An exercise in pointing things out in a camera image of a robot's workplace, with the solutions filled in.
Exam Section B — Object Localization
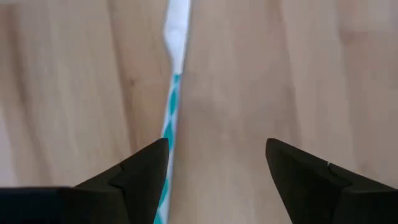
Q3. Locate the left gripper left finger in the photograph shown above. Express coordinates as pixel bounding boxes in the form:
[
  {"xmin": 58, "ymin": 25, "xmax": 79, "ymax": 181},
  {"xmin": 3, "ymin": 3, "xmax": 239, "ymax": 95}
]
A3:
[{"xmin": 0, "ymin": 138, "xmax": 170, "ymax": 224}]

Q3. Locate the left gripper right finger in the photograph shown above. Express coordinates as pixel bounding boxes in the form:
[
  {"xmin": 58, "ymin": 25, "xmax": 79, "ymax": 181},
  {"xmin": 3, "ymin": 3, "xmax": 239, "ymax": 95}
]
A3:
[{"xmin": 265, "ymin": 138, "xmax": 398, "ymax": 224}]

